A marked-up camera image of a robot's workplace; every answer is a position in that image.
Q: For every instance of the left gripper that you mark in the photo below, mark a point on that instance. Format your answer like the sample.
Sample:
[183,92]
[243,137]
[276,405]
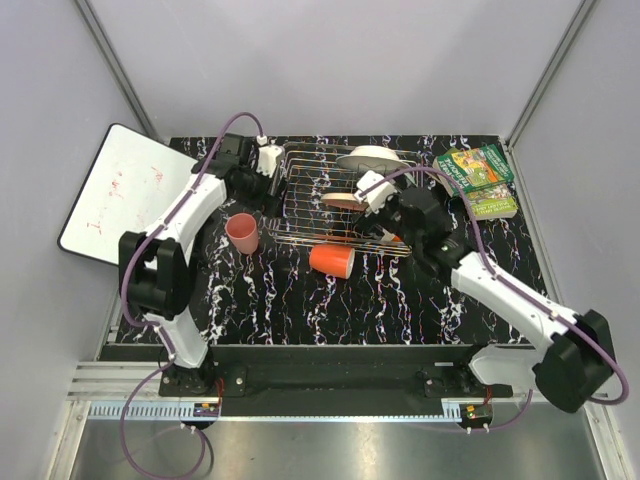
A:
[266,203]

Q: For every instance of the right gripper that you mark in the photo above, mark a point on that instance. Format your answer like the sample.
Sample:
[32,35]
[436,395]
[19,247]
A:
[369,222]

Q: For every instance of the pink plastic cup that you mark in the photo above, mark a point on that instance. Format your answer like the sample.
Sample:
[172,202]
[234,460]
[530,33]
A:
[242,231]

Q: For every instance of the pink plate with twig motif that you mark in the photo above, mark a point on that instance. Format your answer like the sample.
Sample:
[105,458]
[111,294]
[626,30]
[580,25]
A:
[346,201]

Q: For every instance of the chrome wire dish rack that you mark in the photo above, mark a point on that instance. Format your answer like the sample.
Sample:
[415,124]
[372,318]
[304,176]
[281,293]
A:
[319,206]

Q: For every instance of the white scalloped plate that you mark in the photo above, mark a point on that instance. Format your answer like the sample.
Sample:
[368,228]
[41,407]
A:
[379,159]

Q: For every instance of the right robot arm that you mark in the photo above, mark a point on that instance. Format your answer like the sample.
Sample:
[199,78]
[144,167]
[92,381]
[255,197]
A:
[572,354]

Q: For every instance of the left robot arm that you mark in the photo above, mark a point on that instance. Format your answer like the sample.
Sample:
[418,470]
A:
[155,274]

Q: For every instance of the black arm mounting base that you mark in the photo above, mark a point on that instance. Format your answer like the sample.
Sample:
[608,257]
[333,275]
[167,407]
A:
[343,382]

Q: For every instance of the upper green book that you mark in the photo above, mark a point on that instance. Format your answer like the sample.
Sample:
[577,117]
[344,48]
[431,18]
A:
[476,169]

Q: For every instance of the green book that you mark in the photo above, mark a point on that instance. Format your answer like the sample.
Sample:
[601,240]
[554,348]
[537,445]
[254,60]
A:
[476,169]
[495,202]

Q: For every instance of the lower green book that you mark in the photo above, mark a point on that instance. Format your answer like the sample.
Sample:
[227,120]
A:
[495,202]

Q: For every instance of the orange mug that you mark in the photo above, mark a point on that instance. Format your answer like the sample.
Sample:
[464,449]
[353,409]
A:
[334,260]

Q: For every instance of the white dry-erase board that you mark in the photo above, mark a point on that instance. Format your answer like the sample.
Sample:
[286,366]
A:
[131,182]

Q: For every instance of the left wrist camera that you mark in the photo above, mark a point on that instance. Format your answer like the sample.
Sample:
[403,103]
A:
[269,159]

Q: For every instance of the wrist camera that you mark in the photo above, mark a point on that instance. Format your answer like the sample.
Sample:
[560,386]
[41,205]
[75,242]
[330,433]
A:
[269,159]
[372,189]

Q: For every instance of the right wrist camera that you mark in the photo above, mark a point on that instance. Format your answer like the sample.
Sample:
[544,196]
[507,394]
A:
[372,189]

